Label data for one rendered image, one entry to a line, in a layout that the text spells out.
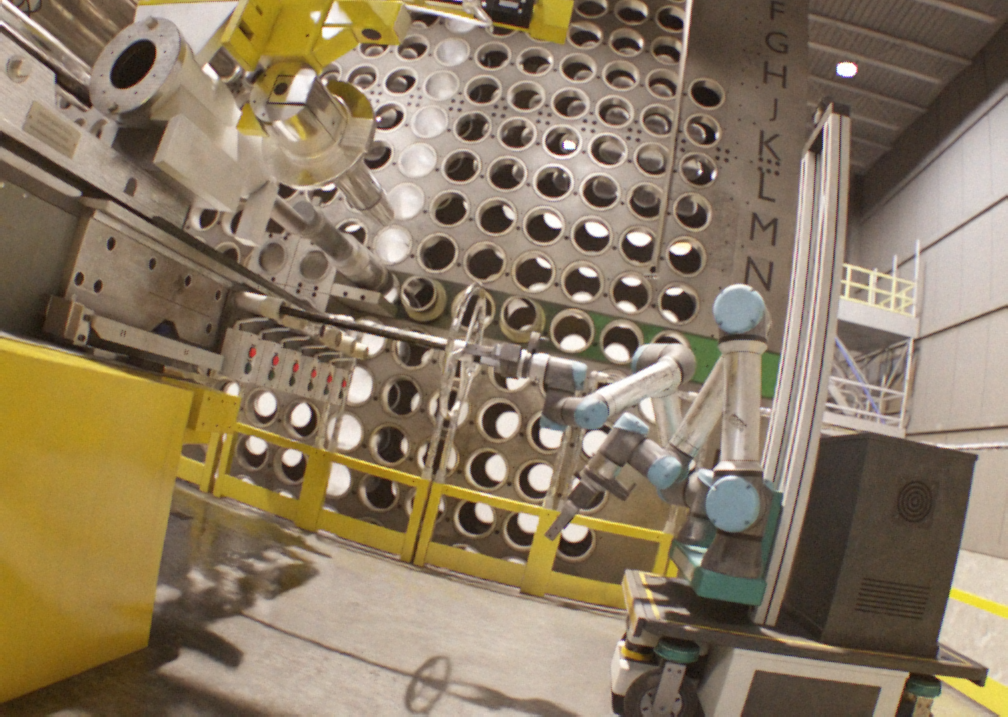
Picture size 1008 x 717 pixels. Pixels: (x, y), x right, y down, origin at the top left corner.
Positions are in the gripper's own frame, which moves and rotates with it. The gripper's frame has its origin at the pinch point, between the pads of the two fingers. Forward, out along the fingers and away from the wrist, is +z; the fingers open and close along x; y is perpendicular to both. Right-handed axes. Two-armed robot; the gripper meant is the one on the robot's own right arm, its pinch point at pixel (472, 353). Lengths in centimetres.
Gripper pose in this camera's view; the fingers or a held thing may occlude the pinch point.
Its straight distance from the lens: 185.8
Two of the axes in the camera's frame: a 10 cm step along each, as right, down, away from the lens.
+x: 0.8, 4.2, 9.1
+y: -2.6, 8.8, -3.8
